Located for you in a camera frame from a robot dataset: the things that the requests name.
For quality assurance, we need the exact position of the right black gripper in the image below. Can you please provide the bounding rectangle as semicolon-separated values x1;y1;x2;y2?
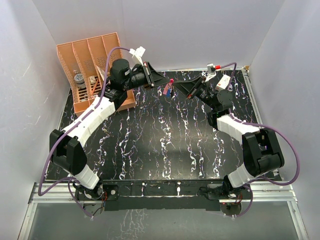
172;74;217;111

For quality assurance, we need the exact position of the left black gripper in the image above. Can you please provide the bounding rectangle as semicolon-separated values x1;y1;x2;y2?
123;62;171;92

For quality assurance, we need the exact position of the pink lanyard strap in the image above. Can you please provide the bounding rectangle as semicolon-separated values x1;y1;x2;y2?
162;78;175;96

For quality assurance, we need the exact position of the blue key tag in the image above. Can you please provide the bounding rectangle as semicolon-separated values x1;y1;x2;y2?
166;88;173;97

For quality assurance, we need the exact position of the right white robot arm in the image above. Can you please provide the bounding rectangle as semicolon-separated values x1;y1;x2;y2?
172;75;285;199

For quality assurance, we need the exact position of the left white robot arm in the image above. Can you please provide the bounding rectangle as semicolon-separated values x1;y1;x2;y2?
49;58;173;200

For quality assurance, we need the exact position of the white red small box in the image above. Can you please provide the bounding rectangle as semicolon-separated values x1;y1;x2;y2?
215;74;231;92

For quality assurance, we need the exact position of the white packaged card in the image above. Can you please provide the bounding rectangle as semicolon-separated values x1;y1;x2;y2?
96;65;105;80

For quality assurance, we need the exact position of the small white beige box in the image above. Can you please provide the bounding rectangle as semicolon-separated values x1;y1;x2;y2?
89;75;96;84

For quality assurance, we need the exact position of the orange perforated file organizer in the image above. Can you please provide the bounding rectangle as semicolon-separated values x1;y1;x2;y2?
56;32;123;116

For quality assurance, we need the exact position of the grey round canister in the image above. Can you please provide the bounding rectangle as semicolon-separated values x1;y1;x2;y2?
73;70;86;89

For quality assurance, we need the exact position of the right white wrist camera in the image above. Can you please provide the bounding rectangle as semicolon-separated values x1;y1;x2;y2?
205;63;221;82

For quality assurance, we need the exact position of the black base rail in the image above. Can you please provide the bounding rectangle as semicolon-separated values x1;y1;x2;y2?
75;180;251;216

